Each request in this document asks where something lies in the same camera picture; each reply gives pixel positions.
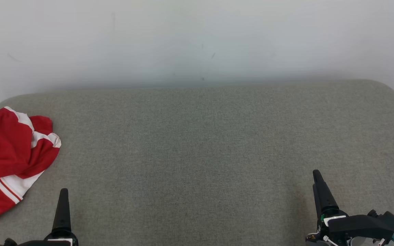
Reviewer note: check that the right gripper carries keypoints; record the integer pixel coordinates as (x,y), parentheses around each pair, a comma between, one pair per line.
(361,227)

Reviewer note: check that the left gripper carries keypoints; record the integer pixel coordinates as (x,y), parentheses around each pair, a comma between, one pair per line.
(60,241)

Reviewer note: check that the red and white basketball jersey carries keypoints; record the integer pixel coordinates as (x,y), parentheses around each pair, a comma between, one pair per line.
(5,147)

